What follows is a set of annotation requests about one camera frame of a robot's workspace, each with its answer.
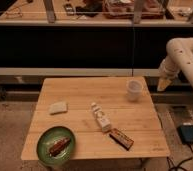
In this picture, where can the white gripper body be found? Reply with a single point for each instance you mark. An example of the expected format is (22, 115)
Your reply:
(163, 83)

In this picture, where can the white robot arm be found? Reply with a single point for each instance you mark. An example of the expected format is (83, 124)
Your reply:
(179, 58)

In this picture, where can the black power box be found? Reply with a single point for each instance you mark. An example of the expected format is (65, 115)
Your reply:
(185, 133)

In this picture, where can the brown snack bar package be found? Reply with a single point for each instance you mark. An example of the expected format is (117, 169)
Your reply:
(121, 138)

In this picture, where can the white plastic bottle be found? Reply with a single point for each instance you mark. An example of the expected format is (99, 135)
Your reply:
(101, 118)

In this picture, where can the brown tray on shelf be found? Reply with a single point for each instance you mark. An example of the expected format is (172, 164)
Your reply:
(125, 9)

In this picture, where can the wooden folding table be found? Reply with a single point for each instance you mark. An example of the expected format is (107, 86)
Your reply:
(96, 151)

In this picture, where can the black device on shelf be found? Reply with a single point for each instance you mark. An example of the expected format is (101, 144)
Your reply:
(90, 10)

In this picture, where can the white sponge block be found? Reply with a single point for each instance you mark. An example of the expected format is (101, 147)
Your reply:
(59, 107)

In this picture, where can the black remote on shelf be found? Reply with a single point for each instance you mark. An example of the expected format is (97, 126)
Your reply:
(69, 9)

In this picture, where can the brown sausage on plate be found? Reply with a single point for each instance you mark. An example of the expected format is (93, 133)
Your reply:
(59, 146)

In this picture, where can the green plate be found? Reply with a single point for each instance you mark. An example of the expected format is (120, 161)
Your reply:
(48, 139)

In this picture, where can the metal shelf rail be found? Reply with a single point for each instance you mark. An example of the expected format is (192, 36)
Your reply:
(98, 23)

